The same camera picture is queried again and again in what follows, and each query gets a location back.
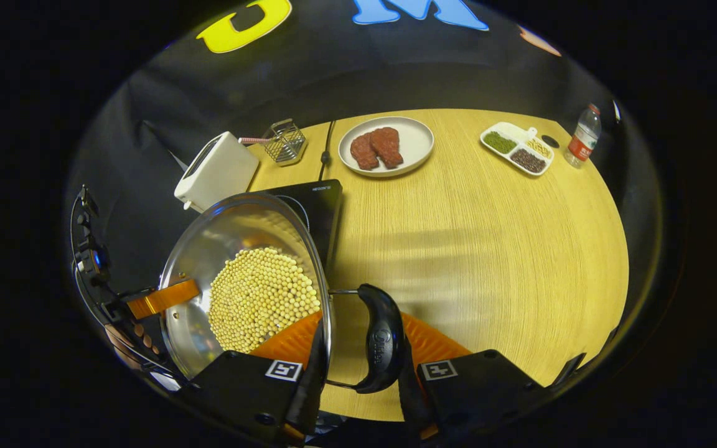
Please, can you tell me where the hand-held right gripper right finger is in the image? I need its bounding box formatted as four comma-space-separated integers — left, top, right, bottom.
396, 311, 549, 442

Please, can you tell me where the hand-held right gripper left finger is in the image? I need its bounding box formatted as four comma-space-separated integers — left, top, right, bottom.
187, 311, 331, 446

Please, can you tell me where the steel pot with black handle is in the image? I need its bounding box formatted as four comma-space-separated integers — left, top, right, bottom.
158, 192, 406, 394

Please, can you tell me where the pile of yellow soybeans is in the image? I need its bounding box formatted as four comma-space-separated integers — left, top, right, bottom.
208, 247, 322, 354

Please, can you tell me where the black induction cooktop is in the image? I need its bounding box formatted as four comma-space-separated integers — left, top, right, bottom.
259, 179, 344, 274

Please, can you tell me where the white toaster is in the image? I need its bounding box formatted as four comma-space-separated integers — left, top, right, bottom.
174, 131, 260, 213

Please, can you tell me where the red meat patty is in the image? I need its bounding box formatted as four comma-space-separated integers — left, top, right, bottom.
350, 132, 380, 171
370, 127, 404, 169

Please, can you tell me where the round white plate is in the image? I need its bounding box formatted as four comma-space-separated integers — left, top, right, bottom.
338, 116, 435, 179

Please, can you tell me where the heap of dark red beans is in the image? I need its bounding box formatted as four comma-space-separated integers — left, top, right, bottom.
510, 149, 546, 174

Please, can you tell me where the heap of green mung beans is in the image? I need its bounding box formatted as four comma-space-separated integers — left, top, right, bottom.
484, 131, 517, 154

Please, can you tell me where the white divided dish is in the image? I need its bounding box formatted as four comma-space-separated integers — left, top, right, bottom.
480, 122, 555, 177

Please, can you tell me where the clear water bottle red label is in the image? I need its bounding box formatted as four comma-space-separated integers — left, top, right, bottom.
564, 103, 602, 169

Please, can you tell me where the metal wire basket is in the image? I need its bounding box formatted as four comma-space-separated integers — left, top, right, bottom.
263, 119, 307, 167

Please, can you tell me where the black power cable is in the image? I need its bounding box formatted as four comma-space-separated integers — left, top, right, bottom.
318, 120, 337, 182

